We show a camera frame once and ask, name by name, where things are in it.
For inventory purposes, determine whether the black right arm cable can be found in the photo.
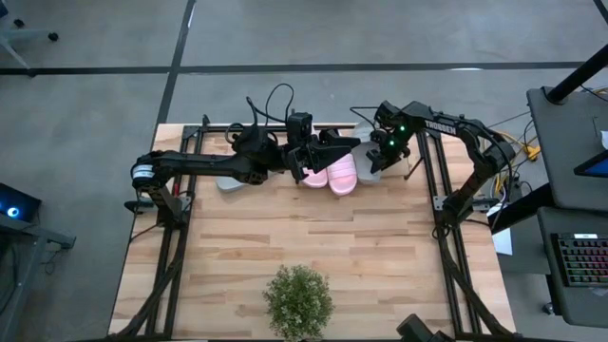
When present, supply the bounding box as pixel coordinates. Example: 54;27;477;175
349;104;382;132

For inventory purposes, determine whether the grey chair base with castors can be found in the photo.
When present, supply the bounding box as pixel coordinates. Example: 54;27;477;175
0;0;61;78

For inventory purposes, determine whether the white paper sheet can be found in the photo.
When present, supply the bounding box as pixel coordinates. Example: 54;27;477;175
488;226;515;257

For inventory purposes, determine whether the pink rubber slide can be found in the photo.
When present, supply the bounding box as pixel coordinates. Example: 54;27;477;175
300;156;330;189
326;151;359;198

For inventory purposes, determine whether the green artificial plant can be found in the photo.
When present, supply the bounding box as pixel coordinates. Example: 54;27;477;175
261;263;336;342

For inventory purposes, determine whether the black boxy device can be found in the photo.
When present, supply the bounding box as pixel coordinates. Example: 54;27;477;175
395;313;455;342

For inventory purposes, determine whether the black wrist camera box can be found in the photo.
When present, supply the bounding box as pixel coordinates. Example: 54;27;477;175
373;99;403;126
286;111;315;149

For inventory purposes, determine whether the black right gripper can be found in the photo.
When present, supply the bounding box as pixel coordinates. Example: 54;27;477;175
367;122;413;175

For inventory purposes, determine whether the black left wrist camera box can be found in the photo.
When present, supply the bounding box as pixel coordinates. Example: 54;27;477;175
286;111;315;149

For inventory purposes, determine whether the black metal rig frame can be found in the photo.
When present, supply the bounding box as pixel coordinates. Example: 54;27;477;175
106;113;522;342

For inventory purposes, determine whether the grey metal stand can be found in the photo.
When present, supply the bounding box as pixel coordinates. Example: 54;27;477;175
0;221;78;342

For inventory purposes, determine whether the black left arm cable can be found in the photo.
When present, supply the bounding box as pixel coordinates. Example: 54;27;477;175
222;82;296;146

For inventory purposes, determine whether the backlit rainbow keyboard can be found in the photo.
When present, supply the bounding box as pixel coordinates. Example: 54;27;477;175
550;231;608;289

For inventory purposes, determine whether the grey rubber slide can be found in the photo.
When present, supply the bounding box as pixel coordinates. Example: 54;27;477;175
351;119;385;187
215;175;247;194

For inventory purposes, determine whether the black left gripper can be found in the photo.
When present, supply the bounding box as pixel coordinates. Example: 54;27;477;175
283;127;363;185

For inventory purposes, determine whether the tablet with blue screen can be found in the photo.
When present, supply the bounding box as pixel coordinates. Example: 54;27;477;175
573;148;608;180

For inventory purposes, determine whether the black device with blue light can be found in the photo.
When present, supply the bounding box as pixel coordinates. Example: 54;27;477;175
0;181;43;224

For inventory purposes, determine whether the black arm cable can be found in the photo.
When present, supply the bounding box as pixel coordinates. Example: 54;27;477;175
349;104;382;132
222;82;296;146

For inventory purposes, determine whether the grey desk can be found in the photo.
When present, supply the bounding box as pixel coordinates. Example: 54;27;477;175
536;206;608;330
525;85;608;213

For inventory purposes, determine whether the yellow cable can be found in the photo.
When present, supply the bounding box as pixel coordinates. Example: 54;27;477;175
493;129;543;192

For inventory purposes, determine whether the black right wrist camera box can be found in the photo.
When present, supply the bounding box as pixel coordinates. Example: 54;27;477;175
373;99;403;126

